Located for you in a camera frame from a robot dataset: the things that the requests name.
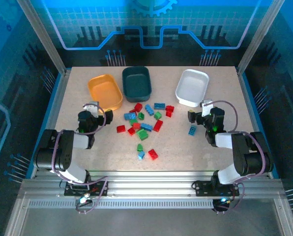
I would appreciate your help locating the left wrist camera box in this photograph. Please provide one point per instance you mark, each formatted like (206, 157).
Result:
(94, 109)

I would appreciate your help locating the orange plastic container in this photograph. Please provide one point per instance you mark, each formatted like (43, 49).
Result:
(104, 92)

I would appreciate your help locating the blue table edge strip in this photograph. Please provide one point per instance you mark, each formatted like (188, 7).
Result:
(247, 98)

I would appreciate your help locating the red lego brick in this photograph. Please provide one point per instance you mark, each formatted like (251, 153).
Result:
(136, 126)
(133, 111)
(169, 108)
(131, 131)
(153, 154)
(158, 125)
(138, 107)
(121, 128)
(169, 114)

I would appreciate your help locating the left aluminium frame post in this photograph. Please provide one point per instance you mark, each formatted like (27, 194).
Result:
(42, 34)

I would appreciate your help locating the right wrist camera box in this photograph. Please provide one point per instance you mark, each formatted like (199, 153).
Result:
(206, 108)

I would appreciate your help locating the right aluminium frame post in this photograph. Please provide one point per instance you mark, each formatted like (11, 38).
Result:
(259, 34)

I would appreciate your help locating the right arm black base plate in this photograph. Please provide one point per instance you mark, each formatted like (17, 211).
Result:
(203, 189)

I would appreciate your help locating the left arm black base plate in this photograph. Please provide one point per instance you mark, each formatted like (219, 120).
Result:
(99, 190)

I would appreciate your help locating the white plastic container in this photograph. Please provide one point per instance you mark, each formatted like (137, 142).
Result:
(192, 87)

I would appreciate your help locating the blue lego brick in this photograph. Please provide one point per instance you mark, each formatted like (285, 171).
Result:
(146, 126)
(141, 155)
(192, 130)
(149, 109)
(129, 116)
(159, 106)

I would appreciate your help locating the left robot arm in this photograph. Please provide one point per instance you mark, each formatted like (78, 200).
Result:
(65, 147)

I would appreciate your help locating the aluminium frame post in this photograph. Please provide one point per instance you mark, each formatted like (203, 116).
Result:
(42, 34)
(259, 34)

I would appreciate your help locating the aluminium frame rail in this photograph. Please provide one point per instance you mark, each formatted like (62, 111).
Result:
(149, 182)

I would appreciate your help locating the aluminium table side rail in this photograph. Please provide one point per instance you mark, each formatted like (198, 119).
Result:
(58, 103)

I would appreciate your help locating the dark teal plastic container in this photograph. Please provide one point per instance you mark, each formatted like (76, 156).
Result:
(136, 83)

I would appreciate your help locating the green sloped lego brick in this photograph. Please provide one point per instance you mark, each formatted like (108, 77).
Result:
(157, 115)

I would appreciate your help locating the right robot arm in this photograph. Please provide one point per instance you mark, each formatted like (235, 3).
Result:
(240, 147)

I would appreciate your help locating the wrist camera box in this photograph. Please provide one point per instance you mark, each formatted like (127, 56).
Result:
(206, 108)
(94, 109)

